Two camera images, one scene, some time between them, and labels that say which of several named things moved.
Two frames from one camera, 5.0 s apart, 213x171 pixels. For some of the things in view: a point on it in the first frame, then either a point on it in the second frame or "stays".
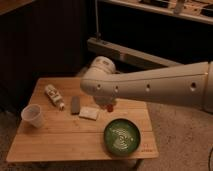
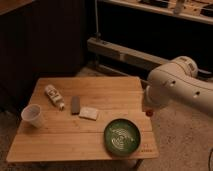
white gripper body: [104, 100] to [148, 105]
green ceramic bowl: [121, 137] stays
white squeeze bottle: [54, 96] stays
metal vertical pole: [98, 35] stays
